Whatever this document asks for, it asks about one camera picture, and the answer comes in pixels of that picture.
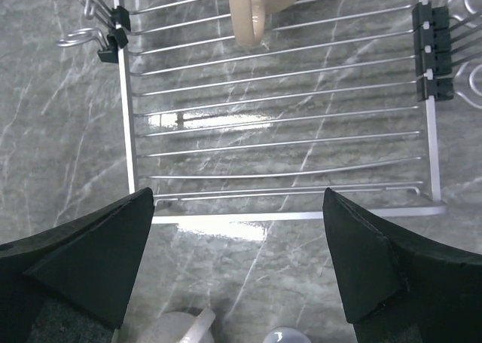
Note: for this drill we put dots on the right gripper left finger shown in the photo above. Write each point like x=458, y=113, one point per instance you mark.
x=73, y=282

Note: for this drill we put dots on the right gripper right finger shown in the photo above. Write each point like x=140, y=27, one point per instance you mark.
x=396, y=285

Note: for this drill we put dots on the cream tall mug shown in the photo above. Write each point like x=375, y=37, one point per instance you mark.
x=248, y=18

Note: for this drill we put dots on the metal dish rack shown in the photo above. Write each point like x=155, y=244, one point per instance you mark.
x=329, y=99

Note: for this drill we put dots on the beige speckled mug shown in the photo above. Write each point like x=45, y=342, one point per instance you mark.
x=180, y=326

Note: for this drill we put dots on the light blue mug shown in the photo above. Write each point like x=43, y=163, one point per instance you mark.
x=285, y=334

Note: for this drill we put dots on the right white hooks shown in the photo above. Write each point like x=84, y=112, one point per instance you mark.
x=446, y=44

